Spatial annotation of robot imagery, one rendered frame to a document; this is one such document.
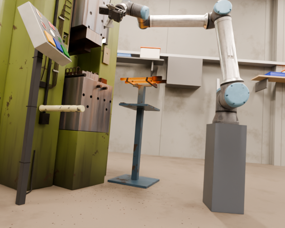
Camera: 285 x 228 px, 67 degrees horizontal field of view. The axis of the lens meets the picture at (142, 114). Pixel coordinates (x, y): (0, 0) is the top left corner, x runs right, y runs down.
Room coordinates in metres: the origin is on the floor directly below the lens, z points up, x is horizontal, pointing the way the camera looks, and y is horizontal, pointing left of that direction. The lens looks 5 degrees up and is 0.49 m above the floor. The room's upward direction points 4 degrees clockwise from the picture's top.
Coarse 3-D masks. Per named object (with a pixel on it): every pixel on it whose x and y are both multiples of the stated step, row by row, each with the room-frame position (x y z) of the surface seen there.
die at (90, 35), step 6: (78, 30) 1.86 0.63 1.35; (84, 30) 1.83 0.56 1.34; (90, 30) 1.85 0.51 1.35; (72, 36) 1.90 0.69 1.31; (78, 36) 1.86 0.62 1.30; (84, 36) 1.82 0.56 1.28; (90, 36) 1.85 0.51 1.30; (96, 36) 1.91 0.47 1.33; (72, 42) 1.94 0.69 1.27; (78, 42) 1.92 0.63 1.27; (84, 42) 1.91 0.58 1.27; (90, 42) 1.90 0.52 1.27; (96, 42) 1.92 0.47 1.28
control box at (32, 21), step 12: (24, 12) 1.20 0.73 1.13; (36, 12) 1.24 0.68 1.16; (24, 24) 1.20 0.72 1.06; (36, 24) 1.20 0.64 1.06; (48, 24) 1.37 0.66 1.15; (36, 36) 1.19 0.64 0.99; (60, 36) 1.52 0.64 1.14; (36, 48) 1.21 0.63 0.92; (48, 48) 1.26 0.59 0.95; (60, 60) 1.44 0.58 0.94
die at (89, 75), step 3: (66, 72) 1.91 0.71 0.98; (75, 72) 1.86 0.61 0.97; (78, 72) 1.83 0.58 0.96; (81, 72) 1.81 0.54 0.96; (84, 72) 1.83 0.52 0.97; (87, 72) 1.86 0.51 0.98; (90, 72) 1.89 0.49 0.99; (87, 75) 1.86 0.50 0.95; (90, 75) 1.89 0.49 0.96; (93, 75) 1.92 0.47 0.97; (96, 75) 1.96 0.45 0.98; (90, 78) 1.90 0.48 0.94; (93, 78) 1.92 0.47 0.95; (96, 78) 1.96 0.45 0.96
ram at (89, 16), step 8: (80, 0) 1.80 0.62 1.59; (88, 0) 1.80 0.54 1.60; (96, 0) 1.88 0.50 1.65; (104, 0) 1.96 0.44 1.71; (80, 8) 1.79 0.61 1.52; (88, 8) 1.80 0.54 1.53; (96, 8) 1.88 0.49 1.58; (72, 16) 1.84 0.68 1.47; (80, 16) 1.79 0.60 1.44; (88, 16) 1.81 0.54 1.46; (96, 16) 1.89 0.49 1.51; (104, 16) 1.98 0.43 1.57; (72, 24) 1.83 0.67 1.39; (80, 24) 1.78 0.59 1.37; (88, 24) 1.82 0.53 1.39; (96, 24) 1.90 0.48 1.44; (96, 32) 1.91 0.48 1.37; (104, 32) 2.00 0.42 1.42
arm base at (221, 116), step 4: (216, 112) 1.61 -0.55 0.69; (220, 112) 1.57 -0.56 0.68; (224, 112) 1.55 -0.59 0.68; (228, 112) 1.54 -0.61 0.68; (232, 112) 1.54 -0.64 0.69; (236, 112) 1.57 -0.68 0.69; (216, 116) 1.59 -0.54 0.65; (220, 116) 1.56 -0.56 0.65; (224, 116) 1.54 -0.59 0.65; (228, 116) 1.53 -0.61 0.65; (232, 116) 1.54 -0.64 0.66; (236, 116) 1.56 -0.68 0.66; (216, 120) 1.57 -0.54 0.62; (220, 120) 1.55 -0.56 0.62; (224, 120) 1.53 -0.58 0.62; (228, 120) 1.52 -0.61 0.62; (232, 120) 1.52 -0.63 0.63; (236, 120) 1.54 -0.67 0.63
